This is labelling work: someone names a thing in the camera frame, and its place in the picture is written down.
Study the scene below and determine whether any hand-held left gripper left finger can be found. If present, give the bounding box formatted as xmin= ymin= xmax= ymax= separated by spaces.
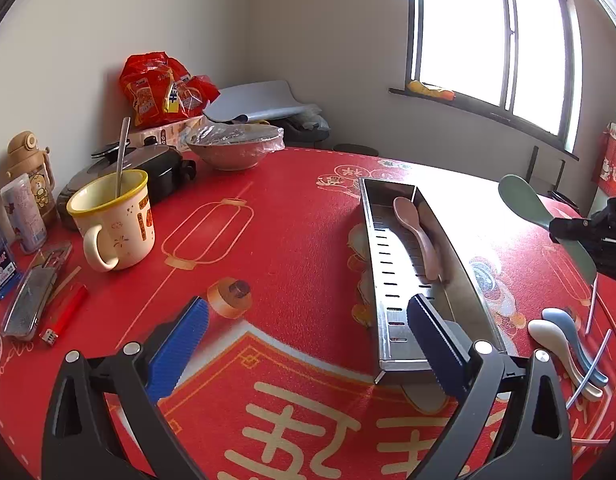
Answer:
xmin=40 ymin=296 xmax=210 ymax=480

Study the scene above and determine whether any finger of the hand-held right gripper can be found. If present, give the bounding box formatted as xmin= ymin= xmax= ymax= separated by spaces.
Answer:
xmin=549 ymin=217 xmax=596 ymax=247

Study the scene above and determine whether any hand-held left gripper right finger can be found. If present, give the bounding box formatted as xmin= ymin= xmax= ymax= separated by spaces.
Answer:
xmin=407 ymin=294 xmax=574 ymax=480

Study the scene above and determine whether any green rice paddle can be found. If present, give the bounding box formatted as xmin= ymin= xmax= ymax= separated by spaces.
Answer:
xmin=498 ymin=174 xmax=599 ymax=285

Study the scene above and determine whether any blue spoon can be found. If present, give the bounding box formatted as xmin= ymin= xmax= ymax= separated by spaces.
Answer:
xmin=542 ymin=308 xmax=610 ymax=387

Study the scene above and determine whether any metal utensil tray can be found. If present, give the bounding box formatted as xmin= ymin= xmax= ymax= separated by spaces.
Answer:
xmin=358 ymin=177 xmax=509 ymax=386

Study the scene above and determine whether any beige spoon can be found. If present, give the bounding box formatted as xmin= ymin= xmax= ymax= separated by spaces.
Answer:
xmin=527 ymin=319 xmax=605 ymax=402

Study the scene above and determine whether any blue chopstick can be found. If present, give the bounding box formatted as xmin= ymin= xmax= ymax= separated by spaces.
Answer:
xmin=584 ymin=279 xmax=599 ymax=335
xmin=566 ymin=329 xmax=613 ymax=409

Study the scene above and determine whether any black folding chair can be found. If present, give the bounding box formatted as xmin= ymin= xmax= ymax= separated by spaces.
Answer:
xmin=525 ymin=146 xmax=581 ymax=211

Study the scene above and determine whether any red printed cloth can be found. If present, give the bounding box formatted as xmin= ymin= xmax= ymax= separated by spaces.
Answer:
xmin=591 ymin=122 xmax=616 ymax=196

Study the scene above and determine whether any red lighter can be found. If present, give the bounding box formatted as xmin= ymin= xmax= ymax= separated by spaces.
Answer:
xmin=39 ymin=284 xmax=89 ymax=346

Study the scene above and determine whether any cream mug with yellow rim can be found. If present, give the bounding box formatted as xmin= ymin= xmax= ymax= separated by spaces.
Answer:
xmin=66 ymin=169 xmax=156 ymax=272

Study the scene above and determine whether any thin wooden stick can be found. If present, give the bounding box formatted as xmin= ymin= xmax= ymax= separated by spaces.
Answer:
xmin=50 ymin=266 xmax=83 ymax=306

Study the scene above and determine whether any pink spoon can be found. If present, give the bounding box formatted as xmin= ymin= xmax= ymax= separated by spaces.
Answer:
xmin=393 ymin=196 xmax=441 ymax=281

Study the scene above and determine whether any dark window sill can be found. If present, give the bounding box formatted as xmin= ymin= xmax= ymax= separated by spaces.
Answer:
xmin=389 ymin=87 xmax=579 ymax=161

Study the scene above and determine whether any small clear case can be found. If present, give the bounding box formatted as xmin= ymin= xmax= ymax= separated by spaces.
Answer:
xmin=33 ymin=240 xmax=74 ymax=273

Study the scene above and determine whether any long clear case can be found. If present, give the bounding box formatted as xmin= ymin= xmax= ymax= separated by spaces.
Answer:
xmin=2 ymin=266 xmax=56 ymax=337

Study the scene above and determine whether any black electric cooking pot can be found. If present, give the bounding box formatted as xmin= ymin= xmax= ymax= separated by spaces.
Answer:
xmin=55 ymin=141 xmax=197 ymax=231

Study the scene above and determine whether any pink bowl with plastic wrap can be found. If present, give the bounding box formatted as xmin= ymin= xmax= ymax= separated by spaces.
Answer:
xmin=184 ymin=122 xmax=285 ymax=171

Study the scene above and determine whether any blue labelled clear container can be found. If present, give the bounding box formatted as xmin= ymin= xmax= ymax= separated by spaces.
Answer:
xmin=0 ymin=213 xmax=21 ymax=301

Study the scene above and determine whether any metal spoon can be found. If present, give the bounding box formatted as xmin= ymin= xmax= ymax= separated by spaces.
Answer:
xmin=114 ymin=116 xmax=131 ymax=198

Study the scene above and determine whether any yellow packet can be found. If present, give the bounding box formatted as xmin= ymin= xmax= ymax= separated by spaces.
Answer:
xmin=407 ymin=80 xmax=456 ymax=101

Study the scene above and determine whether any clear printed cup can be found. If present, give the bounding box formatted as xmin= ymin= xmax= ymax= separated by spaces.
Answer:
xmin=0 ymin=172 xmax=48 ymax=254

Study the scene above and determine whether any white cardboard box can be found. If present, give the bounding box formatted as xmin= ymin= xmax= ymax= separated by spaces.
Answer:
xmin=138 ymin=115 xmax=209 ymax=148

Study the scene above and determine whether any beige water bottle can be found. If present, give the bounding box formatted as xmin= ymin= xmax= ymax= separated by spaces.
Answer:
xmin=7 ymin=131 xmax=59 ymax=228

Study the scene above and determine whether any dark bin with bags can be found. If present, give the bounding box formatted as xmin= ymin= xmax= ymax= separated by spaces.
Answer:
xmin=278 ymin=115 xmax=331 ymax=148

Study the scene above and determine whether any grey rolled sheet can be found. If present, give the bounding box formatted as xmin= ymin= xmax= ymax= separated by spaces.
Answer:
xmin=203 ymin=80 xmax=314 ymax=123

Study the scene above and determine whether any red snack multipack bag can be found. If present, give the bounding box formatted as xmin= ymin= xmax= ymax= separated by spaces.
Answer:
xmin=119 ymin=51 xmax=221 ymax=128

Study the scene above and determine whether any dark framed window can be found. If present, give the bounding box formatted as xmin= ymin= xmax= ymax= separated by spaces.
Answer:
xmin=407 ymin=0 xmax=584 ymax=156

